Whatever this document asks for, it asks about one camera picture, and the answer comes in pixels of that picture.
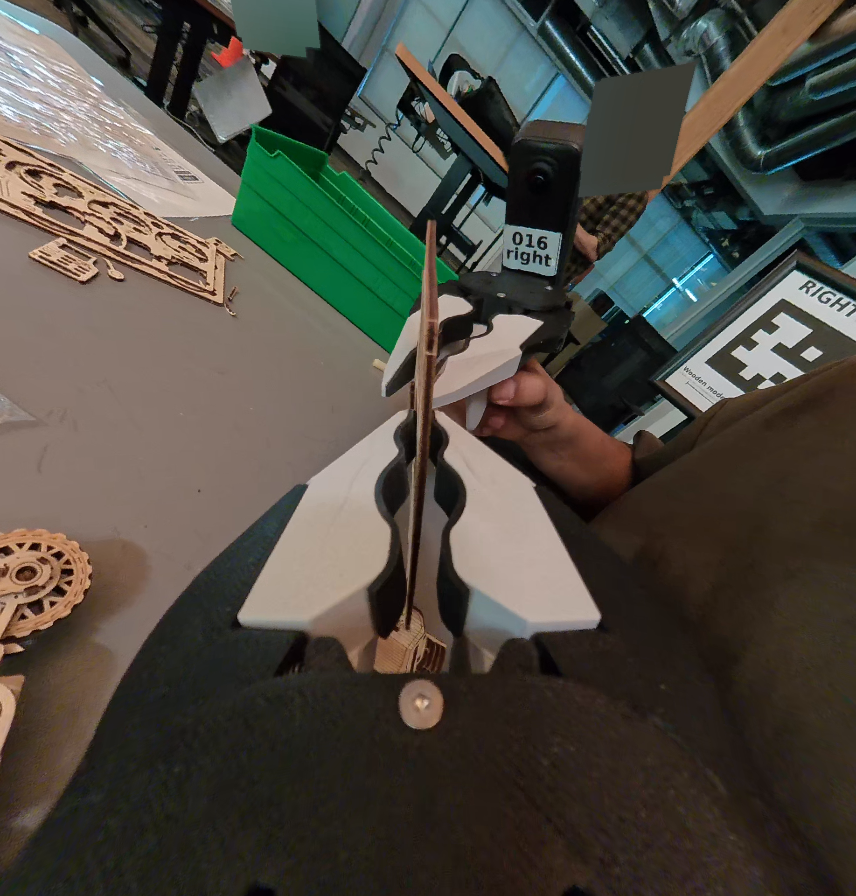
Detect wooden beam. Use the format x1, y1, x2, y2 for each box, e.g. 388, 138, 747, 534
662, 0, 842, 183

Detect person's right hand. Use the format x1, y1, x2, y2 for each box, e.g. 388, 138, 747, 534
478, 358, 574, 450

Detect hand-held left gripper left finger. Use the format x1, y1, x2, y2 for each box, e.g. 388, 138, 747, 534
237, 412, 409, 674

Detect silver ventilation ducts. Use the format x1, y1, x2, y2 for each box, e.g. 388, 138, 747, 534
533, 0, 856, 211

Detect small wooden chair model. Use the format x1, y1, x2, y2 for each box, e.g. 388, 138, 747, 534
375, 608, 448, 674

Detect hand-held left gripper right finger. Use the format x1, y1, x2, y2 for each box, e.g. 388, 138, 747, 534
431, 413, 604, 674

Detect framed black-white marker sign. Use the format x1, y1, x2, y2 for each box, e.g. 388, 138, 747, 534
652, 251, 856, 421

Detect plastic-wrapped instruction sheet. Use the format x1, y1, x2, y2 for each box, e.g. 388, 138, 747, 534
0, 0, 236, 219

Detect small wooden slotted piece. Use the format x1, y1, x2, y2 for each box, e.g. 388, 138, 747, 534
29, 238, 98, 284

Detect wooden gear wheel model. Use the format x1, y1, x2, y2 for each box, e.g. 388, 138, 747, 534
0, 530, 93, 673

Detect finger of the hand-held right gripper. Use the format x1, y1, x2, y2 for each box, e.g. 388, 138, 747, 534
381, 294, 429, 400
431, 294, 544, 431

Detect wooden-top standing table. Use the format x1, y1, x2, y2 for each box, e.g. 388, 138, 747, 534
395, 42, 513, 270

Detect grey desk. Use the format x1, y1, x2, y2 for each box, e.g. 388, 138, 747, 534
0, 0, 415, 876

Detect coiled cable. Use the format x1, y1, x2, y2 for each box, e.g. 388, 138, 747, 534
361, 118, 401, 169

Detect slotted wooden puzzle sheet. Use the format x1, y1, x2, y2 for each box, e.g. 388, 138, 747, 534
403, 220, 439, 634

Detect long wooden table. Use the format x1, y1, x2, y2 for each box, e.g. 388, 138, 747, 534
71, 0, 233, 120

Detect black backpack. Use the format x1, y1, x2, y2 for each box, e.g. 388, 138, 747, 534
438, 55, 523, 151

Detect green plastic bin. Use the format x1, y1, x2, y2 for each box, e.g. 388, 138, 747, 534
230, 125, 460, 353

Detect large emptied wooden puzzle sheet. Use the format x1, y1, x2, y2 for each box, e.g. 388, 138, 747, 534
0, 126, 243, 316

